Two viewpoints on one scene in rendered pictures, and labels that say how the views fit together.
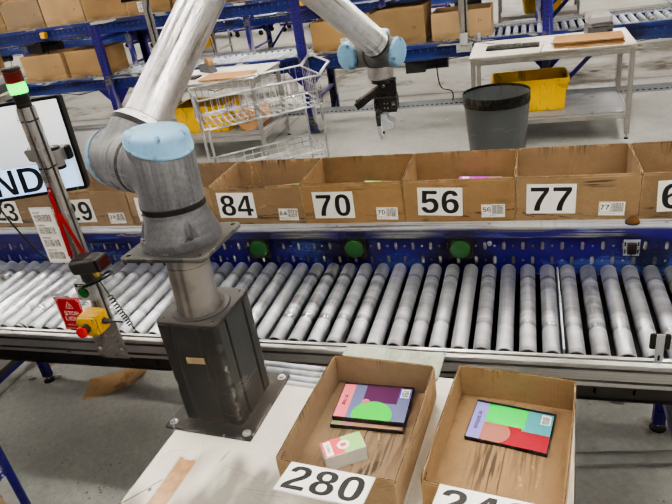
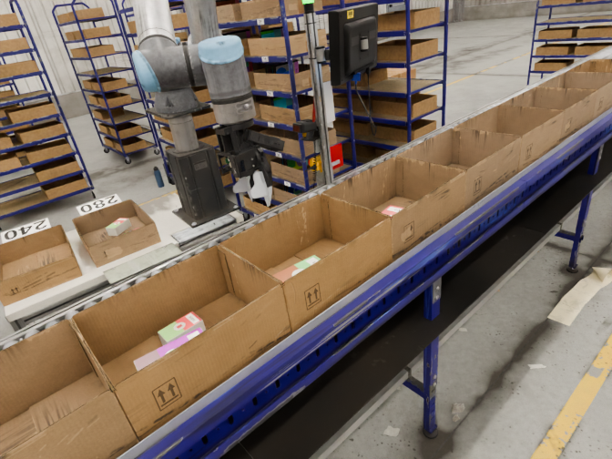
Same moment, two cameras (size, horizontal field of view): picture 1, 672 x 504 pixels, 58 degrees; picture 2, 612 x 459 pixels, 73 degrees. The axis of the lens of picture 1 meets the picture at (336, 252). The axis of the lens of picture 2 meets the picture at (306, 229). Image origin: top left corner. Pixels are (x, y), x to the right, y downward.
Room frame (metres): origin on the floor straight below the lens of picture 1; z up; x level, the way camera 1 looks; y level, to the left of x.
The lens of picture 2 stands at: (2.79, -0.98, 1.60)
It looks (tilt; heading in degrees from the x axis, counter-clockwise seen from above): 29 degrees down; 123
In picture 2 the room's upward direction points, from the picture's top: 8 degrees counter-clockwise
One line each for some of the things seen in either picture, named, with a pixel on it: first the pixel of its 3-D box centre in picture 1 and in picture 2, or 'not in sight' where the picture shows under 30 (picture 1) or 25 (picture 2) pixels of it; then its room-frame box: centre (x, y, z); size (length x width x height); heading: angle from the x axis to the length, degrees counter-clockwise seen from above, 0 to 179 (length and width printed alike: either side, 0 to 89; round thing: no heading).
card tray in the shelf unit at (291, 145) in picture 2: not in sight; (300, 137); (1.32, 1.38, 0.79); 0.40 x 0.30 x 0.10; 162
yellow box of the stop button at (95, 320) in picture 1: (101, 323); (313, 166); (1.74, 0.80, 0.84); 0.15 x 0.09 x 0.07; 70
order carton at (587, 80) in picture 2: not in sight; (577, 96); (2.90, 1.71, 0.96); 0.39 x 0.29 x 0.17; 70
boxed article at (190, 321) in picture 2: not in sight; (182, 332); (2.05, -0.48, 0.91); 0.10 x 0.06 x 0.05; 72
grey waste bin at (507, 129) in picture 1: (497, 131); not in sight; (4.58, -1.40, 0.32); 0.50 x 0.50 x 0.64
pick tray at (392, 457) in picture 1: (362, 424); (115, 229); (1.12, 0.00, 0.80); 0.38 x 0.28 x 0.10; 155
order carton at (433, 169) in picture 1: (461, 185); (186, 328); (2.11, -0.51, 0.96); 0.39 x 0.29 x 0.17; 70
